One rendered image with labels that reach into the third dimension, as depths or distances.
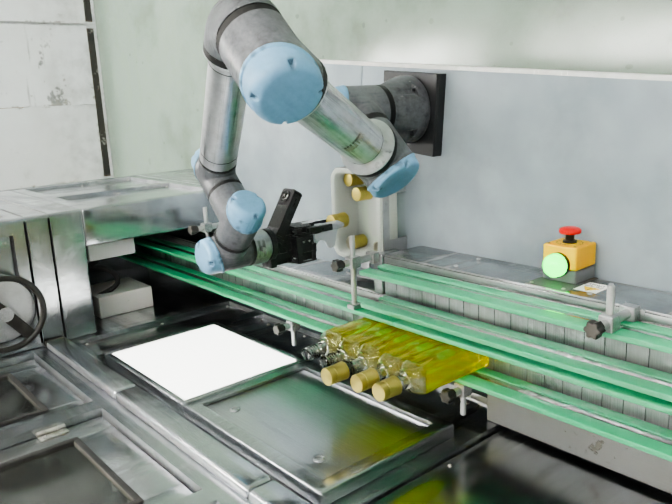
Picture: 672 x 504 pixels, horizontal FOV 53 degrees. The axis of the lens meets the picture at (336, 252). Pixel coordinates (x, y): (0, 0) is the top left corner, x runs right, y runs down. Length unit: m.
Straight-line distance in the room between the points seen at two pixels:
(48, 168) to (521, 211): 3.90
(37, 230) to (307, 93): 1.17
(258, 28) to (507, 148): 0.62
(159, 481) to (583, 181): 0.97
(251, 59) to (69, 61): 4.01
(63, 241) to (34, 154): 2.86
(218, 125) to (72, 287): 0.96
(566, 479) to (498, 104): 0.73
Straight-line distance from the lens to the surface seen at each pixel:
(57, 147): 4.95
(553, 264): 1.30
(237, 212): 1.30
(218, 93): 1.22
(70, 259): 2.08
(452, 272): 1.41
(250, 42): 1.04
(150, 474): 1.39
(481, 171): 1.49
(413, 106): 1.51
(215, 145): 1.31
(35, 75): 4.92
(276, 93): 1.02
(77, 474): 1.45
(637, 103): 1.31
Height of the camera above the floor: 1.92
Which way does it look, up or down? 39 degrees down
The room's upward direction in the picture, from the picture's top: 103 degrees counter-clockwise
